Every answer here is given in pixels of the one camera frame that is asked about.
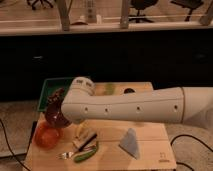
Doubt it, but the black office chair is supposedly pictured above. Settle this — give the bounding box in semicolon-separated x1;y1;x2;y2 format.
26;0;53;10
171;0;204;22
129;0;158;23

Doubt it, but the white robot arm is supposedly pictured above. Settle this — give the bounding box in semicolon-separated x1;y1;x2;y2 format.
46;77;213;130

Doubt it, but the black cable left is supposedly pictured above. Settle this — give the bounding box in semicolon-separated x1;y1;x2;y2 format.
0;118;33;171

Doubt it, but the grey triangular cloth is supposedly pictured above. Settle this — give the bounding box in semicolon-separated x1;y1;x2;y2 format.
119;128;140;160

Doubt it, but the green plastic tray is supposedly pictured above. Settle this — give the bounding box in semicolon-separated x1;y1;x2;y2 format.
37;77;73;112

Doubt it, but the black office chair centre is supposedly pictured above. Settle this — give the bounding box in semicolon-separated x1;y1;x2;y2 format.
129;0;158;23

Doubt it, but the orange bowl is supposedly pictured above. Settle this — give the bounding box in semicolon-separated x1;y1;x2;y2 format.
34;122;62;150

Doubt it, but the green pea pod toy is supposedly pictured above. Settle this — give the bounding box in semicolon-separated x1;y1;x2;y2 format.
73;142;99;163

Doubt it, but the black cable right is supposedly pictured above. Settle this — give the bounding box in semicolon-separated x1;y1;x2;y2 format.
170;133;213;171

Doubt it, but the black cable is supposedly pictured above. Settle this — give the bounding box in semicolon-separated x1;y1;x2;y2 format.
0;118;33;171
170;133;213;171

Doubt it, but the dark red bowl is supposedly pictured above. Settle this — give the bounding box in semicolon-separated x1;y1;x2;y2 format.
45;100;71;128

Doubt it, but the black office chair left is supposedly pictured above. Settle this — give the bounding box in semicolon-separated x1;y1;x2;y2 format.
26;0;53;10

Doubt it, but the green object far table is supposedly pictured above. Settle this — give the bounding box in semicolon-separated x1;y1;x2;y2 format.
105;83;114;95

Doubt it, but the yellow banana toy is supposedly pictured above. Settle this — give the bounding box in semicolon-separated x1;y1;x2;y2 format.
75;122;86;138

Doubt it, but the black office chair right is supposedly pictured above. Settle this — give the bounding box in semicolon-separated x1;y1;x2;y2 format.
171;0;204;22

